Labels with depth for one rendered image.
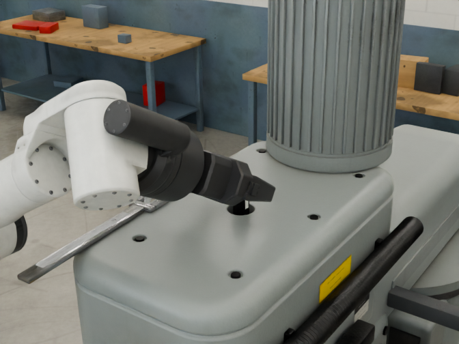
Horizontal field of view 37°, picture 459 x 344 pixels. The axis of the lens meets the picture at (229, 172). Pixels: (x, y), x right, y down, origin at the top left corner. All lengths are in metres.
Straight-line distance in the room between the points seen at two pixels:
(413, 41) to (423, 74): 0.59
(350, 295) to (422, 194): 0.45
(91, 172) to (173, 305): 0.18
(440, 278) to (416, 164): 0.23
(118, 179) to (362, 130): 0.46
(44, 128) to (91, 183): 0.11
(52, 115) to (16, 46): 7.57
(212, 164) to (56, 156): 0.17
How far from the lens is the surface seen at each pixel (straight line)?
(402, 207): 1.24
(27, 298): 4.22
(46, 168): 0.75
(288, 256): 0.81
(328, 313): 0.86
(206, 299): 0.74
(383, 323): 1.23
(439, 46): 5.26
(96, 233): 0.86
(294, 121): 1.01
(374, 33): 0.97
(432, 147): 1.50
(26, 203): 0.76
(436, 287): 1.40
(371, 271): 0.96
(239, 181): 0.80
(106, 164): 0.66
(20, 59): 8.28
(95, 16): 6.71
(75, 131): 0.68
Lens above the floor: 2.31
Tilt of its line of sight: 25 degrees down
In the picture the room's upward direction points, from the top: 1 degrees counter-clockwise
